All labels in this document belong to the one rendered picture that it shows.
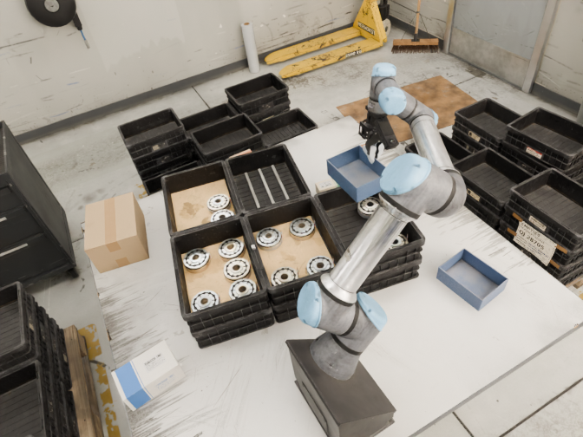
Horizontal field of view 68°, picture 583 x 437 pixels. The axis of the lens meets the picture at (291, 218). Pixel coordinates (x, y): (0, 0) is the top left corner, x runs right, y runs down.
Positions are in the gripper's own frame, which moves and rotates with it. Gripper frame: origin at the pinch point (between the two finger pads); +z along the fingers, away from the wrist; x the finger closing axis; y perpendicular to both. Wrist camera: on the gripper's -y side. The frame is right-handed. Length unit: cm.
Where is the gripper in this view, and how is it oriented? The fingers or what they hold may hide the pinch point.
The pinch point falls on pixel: (374, 160)
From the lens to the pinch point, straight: 164.6
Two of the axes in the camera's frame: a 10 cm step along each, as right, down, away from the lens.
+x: -9.0, 3.0, -3.3
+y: -4.5, -6.0, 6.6
